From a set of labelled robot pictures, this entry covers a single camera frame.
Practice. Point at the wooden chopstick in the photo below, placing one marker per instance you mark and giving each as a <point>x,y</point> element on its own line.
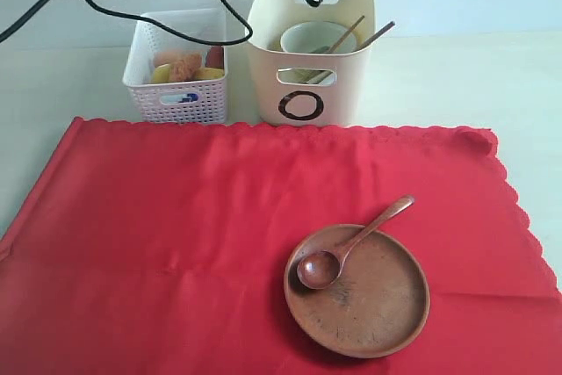
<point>331,49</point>
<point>377,34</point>

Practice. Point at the pale green ceramic bowl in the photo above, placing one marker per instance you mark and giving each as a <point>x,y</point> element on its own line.
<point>314,37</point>

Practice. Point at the red sausage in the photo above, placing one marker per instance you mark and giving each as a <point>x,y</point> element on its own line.
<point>215,58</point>

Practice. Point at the yellow cheese wedge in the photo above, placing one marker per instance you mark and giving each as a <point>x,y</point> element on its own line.
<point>207,74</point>

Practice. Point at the breaded fried chicken piece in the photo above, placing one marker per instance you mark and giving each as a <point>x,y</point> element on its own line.
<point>184,68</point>

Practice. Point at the brown egg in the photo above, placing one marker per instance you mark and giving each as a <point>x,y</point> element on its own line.
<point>166,57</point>

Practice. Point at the blue white milk carton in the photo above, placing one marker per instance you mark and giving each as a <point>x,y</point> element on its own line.
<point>182,98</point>

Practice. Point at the yellow lemon with sticker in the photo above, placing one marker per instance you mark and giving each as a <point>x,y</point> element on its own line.
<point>161,74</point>

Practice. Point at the wooden spoon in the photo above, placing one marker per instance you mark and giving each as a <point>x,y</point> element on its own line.
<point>322,268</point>

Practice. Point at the round wooden plate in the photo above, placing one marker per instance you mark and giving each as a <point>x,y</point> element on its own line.
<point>378,305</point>

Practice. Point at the cream plastic bin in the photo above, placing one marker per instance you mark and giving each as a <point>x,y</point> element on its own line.
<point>301,104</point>

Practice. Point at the white perforated plastic basket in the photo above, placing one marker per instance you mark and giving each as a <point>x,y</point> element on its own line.
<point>148,40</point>

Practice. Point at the red scalloped tablecloth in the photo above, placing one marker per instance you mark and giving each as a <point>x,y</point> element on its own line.
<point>160,249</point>

